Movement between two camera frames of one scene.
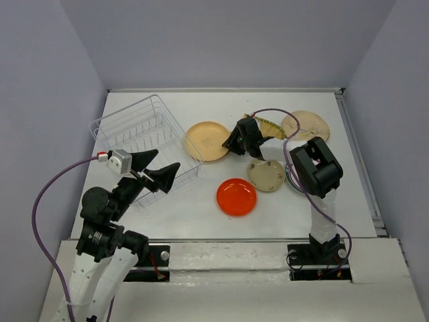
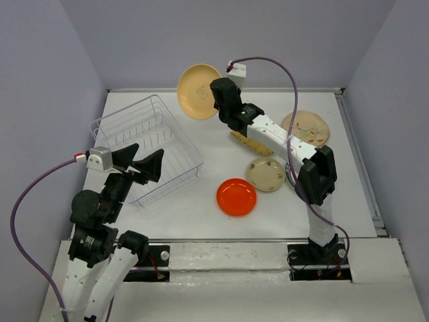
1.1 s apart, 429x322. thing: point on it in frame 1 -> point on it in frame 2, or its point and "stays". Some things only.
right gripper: [247, 144] -> [222, 92]
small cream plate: [266, 175] stays
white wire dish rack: [143, 147] stays
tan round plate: [204, 141] -> [194, 92]
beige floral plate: [303, 125] stays
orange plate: [236, 197] stays
